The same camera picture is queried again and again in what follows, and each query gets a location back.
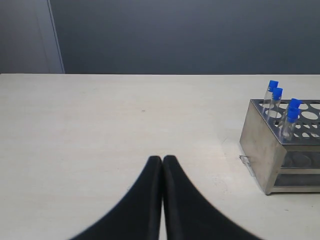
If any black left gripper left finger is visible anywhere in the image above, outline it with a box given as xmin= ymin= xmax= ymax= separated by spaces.
xmin=73 ymin=155 xmax=163 ymax=240

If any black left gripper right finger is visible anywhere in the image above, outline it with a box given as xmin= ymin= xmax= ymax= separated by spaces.
xmin=163 ymin=155 xmax=259 ymax=240

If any stainless steel test tube rack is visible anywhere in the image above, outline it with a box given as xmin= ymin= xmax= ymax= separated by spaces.
xmin=239 ymin=99 xmax=320 ymax=195

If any blue-capped tube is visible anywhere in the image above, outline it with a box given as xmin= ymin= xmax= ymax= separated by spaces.
xmin=262 ymin=80 xmax=279 ymax=113
xmin=267 ymin=87 xmax=283 ymax=120
xmin=281 ymin=107 xmax=300 ymax=141
xmin=277 ymin=98 xmax=303 ymax=133

